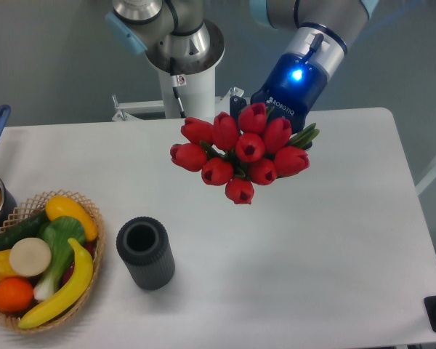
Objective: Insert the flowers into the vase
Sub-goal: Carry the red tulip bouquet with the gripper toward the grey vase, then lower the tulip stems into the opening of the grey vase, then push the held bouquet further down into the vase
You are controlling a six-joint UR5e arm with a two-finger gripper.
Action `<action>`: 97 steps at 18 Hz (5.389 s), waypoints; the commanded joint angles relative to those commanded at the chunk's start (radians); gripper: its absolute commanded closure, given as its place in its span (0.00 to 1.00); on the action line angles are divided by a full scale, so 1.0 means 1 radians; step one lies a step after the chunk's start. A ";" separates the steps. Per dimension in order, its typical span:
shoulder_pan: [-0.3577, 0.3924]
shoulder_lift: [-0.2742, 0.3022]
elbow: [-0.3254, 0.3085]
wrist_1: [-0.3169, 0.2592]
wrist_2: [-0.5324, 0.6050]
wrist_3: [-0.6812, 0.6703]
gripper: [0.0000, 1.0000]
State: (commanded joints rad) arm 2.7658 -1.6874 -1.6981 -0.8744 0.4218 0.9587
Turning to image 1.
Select beige round radish slice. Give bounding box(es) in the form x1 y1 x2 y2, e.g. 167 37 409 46
9 238 52 277

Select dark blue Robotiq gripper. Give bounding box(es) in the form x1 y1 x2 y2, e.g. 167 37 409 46
229 53 327 134

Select red tulip bouquet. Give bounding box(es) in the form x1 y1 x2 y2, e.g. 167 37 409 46
170 103 320 204

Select woven wicker basket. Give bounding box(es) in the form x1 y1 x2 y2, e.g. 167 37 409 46
0 190 105 334

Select yellow banana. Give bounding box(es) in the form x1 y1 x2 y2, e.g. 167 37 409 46
18 238 94 329

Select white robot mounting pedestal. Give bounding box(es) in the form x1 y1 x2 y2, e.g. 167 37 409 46
112 67 244 121

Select dark grey ribbed vase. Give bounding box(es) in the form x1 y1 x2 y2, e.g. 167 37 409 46
116 217 175 291

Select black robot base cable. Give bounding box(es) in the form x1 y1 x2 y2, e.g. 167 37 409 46
169 57 187 119

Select green bok choy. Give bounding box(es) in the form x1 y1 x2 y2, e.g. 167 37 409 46
34 216 86 302

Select orange fruit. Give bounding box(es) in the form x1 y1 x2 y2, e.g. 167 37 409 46
0 277 34 313

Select red fruit under banana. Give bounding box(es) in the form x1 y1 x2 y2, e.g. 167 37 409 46
60 242 94 286

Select green cucumber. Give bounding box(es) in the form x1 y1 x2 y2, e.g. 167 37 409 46
0 211 49 251

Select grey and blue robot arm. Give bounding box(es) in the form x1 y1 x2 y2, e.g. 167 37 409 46
105 1 377 132

